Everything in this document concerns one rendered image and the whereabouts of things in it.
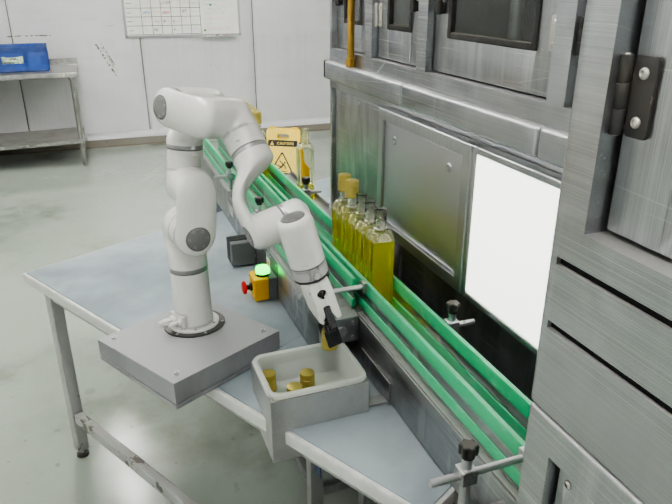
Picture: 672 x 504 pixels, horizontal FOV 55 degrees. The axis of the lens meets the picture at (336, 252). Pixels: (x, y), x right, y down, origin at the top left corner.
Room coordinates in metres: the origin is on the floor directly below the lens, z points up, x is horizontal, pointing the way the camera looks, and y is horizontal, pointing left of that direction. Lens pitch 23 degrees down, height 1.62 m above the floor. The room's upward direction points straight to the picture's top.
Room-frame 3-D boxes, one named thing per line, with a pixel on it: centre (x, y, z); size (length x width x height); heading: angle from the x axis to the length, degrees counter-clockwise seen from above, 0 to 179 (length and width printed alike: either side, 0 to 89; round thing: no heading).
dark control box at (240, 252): (2.00, 0.32, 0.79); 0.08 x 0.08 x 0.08; 20
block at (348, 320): (1.36, -0.01, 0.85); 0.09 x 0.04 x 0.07; 110
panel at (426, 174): (1.32, -0.28, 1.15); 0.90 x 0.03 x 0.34; 20
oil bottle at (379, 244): (1.42, -0.10, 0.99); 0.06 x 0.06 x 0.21; 21
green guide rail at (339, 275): (2.23, 0.26, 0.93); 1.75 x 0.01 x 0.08; 20
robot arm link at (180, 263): (1.47, 0.37, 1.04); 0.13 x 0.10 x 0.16; 29
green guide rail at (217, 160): (2.20, 0.33, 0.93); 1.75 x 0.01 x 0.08; 20
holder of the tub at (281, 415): (1.22, 0.04, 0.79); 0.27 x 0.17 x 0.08; 110
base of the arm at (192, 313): (1.46, 0.38, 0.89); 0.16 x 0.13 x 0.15; 135
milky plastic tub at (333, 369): (1.21, 0.06, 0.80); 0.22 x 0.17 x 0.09; 110
